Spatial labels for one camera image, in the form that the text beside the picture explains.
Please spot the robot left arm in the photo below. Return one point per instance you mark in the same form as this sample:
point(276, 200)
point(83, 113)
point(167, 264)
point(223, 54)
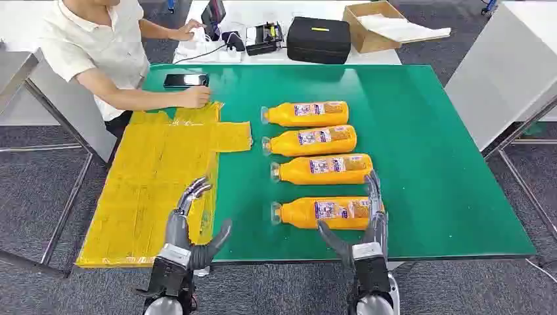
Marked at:
point(167, 278)

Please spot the person's right hand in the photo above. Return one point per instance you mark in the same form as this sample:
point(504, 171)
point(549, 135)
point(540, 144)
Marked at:
point(196, 96)

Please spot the black standing tablet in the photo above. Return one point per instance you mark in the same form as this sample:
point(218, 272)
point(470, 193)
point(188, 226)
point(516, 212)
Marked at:
point(213, 15)

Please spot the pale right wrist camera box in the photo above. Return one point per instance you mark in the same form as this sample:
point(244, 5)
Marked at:
point(367, 251)

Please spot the green table mat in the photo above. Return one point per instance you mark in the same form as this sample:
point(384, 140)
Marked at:
point(413, 174)

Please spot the black carrying case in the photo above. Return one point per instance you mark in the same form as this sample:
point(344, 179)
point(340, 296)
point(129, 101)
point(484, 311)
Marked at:
point(317, 41)

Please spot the white table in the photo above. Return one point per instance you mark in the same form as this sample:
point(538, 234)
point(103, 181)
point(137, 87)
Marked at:
point(261, 11)

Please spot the white power strip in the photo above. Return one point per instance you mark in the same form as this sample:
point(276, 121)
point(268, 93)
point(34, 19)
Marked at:
point(204, 51)

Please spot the grey table with metal legs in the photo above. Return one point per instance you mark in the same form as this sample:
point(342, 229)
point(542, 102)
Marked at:
point(17, 74)
point(500, 65)

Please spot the person's left hand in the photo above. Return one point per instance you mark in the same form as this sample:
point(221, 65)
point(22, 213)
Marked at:
point(188, 31)

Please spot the white sheet in cardboard box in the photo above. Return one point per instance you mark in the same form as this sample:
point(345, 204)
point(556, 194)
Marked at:
point(400, 28)

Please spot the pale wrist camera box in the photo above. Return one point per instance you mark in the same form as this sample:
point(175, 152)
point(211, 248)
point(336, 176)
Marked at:
point(174, 255)
point(367, 251)

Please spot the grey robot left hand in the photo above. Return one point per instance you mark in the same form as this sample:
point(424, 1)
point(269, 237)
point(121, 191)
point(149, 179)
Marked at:
point(177, 230)

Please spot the black smartphone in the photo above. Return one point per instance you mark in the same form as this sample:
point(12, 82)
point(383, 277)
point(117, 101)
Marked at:
point(186, 80)

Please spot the yellow sheet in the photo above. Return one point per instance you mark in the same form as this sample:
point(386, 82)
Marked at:
point(148, 182)

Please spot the person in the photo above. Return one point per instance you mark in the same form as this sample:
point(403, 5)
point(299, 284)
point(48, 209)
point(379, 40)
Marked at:
point(100, 48)

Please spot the black label printer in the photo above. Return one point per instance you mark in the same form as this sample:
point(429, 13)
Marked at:
point(263, 39)

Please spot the orange drink bottle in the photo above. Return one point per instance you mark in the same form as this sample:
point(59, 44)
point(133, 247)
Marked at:
point(278, 114)
point(300, 214)
point(283, 144)
point(296, 171)

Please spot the cardboard box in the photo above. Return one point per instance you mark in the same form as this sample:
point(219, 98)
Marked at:
point(370, 41)

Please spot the black power adapter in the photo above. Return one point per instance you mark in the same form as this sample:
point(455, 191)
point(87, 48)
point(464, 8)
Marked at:
point(234, 40)

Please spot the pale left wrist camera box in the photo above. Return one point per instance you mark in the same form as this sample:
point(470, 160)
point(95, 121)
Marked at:
point(174, 255)

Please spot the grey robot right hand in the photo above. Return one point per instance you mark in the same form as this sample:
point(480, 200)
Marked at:
point(377, 230)

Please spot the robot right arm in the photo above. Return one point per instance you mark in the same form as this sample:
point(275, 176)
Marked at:
point(372, 278)

